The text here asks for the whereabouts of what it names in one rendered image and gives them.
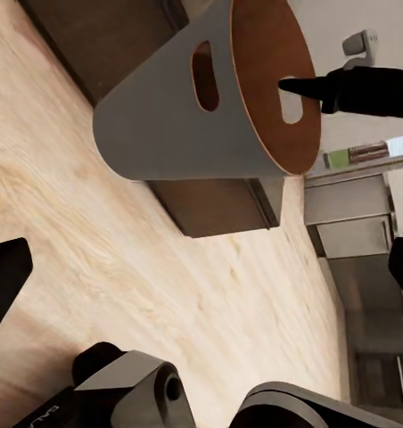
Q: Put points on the cabinet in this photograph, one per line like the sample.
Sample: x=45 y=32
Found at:
x=101 y=42

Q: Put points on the oven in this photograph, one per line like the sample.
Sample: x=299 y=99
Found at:
x=381 y=378

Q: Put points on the fixed window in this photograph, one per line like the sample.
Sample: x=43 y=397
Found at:
x=363 y=157

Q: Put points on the dishwasher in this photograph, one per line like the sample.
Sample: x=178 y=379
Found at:
x=352 y=237

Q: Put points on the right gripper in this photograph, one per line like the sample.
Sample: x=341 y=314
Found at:
x=363 y=90

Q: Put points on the trash can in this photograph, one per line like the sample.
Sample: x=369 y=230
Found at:
x=206 y=105

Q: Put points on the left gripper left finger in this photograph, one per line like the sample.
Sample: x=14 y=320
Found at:
x=16 y=266

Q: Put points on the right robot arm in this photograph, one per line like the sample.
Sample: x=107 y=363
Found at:
x=357 y=88

